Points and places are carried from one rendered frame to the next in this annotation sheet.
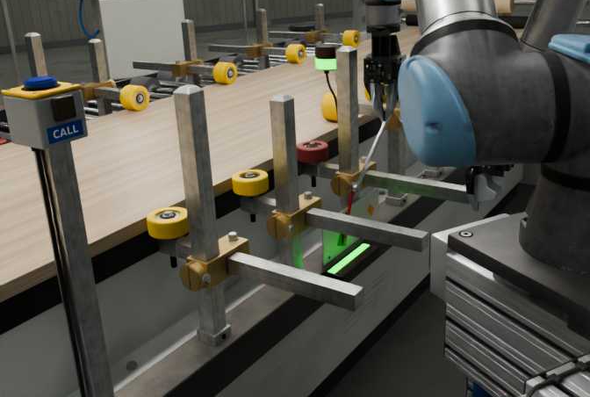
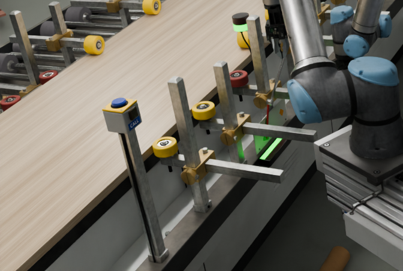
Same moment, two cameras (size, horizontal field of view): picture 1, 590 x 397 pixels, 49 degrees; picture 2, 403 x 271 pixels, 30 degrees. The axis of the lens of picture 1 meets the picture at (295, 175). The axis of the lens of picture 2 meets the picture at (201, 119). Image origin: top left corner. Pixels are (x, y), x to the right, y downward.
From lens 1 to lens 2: 1.22 m
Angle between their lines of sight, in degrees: 8
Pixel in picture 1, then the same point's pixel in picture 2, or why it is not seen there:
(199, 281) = (194, 179)
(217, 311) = (203, 193)
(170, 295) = (167, 187)
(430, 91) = (300, 98)
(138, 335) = not seen: hidden behind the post
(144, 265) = (151, 172)
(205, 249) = (194, 161)
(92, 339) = (152, 217)
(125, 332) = not seen: hidden behind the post
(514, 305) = (351, 172)
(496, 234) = (340, 143)
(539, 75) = (342, 86)
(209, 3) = not seen: outside the picture
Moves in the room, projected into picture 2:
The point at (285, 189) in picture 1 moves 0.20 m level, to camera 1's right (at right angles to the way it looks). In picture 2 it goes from (229, 115) to (288, 103)
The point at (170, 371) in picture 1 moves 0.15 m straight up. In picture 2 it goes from (185, 229) to (176, 189)
